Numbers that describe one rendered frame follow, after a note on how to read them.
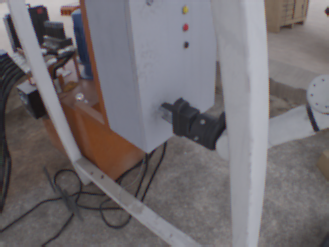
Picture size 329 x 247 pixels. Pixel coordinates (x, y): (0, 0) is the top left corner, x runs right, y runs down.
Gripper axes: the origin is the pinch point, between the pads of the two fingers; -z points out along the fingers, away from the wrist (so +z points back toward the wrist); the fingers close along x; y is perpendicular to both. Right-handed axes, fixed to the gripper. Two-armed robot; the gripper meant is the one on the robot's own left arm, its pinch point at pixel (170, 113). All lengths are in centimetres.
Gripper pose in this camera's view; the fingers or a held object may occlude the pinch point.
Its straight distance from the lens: 74.1
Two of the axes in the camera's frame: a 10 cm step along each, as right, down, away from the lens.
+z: 7.3, 3.7, -5.8
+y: 6.8, -4.6, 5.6
